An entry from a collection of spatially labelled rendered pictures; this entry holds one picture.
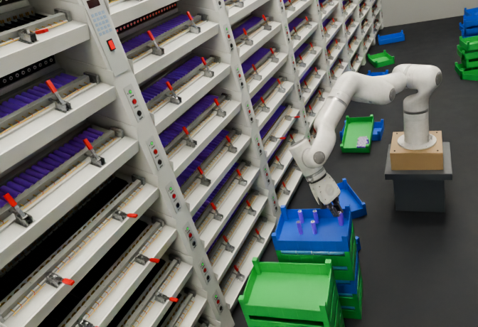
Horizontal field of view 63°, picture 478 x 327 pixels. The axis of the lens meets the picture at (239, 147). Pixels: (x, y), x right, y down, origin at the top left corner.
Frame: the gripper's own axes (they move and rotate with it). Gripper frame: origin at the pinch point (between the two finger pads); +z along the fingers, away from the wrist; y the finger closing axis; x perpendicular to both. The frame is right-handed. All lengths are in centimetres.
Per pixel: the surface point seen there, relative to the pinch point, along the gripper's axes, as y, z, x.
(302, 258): -16.9, 11.3, 13.7
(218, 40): 12, -86, 27
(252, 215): -3, -3, 58
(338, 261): -9.9, 17.4, 2.9
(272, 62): 60, -67, 58
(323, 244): -12.0, 7.6, 2.7
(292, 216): -3.2, -0.5, 25.3
